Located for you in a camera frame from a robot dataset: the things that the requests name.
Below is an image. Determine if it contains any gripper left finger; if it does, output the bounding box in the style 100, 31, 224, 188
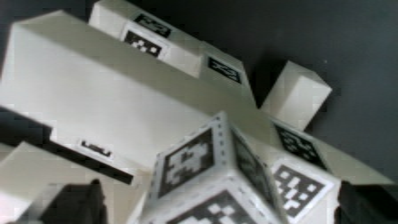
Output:
17, 179, 111, 224

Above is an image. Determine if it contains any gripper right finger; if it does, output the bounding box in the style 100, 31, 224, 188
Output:
335, 181, 398, 224

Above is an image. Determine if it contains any small tagged nut cube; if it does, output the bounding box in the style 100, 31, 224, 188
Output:
139, 113, 288, 224

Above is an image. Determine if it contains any white chair back frame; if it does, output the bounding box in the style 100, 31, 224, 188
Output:
0, 11, 398, 224

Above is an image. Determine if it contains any white tagged chair leg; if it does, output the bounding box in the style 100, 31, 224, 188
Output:
89, 0, 256, 106

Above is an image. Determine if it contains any white U-shaped fence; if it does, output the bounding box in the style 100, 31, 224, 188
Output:
260, 61, 333, 130

